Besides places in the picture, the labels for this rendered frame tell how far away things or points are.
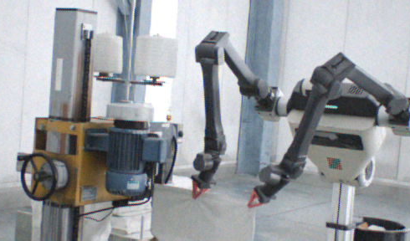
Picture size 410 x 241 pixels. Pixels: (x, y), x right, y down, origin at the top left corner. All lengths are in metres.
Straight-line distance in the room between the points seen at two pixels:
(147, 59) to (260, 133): 8.92
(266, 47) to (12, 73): 4.97
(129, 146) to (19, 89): 5.36
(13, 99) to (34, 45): 0.64
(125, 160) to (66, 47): 0.48
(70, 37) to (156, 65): 0.34
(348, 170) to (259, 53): 8.60
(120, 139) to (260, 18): 9.16
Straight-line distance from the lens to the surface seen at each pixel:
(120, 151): 2.67
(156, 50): 2.76
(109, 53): 2.94
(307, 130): 2.61
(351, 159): 3.10
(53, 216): 2.84
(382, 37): 11.13
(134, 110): 2.63
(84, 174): 2.77
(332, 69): 2.52
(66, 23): 2.78
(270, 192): 2.75
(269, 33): 11.62
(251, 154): 11.72
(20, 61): 7.95
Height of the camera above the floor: 1.54
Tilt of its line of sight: 4 degrees down
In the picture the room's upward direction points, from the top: 5 degrees clockwise
